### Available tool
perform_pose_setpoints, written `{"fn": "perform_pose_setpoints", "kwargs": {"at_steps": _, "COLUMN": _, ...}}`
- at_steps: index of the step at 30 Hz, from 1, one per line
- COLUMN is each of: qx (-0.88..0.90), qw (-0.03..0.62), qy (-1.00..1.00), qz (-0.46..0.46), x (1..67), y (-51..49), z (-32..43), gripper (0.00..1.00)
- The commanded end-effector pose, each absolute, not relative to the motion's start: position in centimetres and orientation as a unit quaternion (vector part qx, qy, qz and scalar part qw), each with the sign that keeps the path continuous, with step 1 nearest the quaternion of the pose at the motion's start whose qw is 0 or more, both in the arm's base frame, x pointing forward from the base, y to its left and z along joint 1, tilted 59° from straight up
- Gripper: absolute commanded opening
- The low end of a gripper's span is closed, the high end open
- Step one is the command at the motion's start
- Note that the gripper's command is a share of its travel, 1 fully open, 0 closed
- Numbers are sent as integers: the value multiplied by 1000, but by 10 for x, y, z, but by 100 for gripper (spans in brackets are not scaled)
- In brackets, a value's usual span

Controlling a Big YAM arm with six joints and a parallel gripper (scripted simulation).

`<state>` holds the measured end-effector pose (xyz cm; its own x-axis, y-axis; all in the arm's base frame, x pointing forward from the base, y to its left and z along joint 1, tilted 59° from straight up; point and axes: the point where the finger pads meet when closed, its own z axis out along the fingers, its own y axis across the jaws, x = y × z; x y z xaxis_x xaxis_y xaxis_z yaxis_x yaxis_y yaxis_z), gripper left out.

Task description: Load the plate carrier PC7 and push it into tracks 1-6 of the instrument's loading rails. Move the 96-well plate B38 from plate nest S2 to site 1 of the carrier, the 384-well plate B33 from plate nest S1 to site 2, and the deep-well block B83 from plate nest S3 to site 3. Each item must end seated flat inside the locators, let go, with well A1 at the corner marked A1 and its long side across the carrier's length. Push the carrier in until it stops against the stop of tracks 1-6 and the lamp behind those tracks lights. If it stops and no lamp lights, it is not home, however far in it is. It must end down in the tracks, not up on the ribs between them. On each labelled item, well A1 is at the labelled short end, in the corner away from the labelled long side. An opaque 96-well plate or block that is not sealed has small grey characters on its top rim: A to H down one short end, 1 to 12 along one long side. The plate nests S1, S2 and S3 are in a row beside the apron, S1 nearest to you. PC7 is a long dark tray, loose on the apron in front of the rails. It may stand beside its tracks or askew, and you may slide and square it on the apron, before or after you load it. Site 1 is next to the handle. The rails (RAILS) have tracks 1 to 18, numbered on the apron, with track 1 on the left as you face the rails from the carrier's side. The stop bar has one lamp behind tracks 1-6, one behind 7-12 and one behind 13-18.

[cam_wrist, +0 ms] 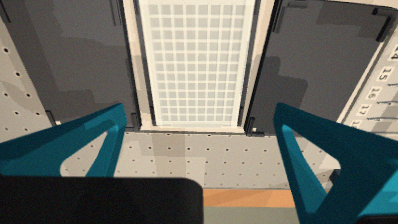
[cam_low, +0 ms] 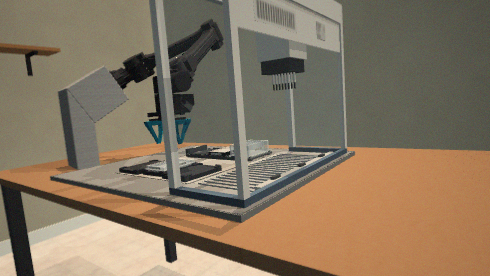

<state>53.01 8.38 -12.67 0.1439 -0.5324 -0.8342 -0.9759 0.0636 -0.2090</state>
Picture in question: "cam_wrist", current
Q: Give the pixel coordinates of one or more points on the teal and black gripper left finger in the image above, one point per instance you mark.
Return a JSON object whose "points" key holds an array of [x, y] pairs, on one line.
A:
{"points": [[42, 153]]}

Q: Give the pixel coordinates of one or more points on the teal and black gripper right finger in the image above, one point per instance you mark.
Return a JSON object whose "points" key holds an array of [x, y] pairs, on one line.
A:
{"points": [[368, 181]]}

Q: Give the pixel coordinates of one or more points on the white well plate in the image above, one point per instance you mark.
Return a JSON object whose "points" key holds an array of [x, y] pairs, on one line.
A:
{"points": [[202, 91]]}

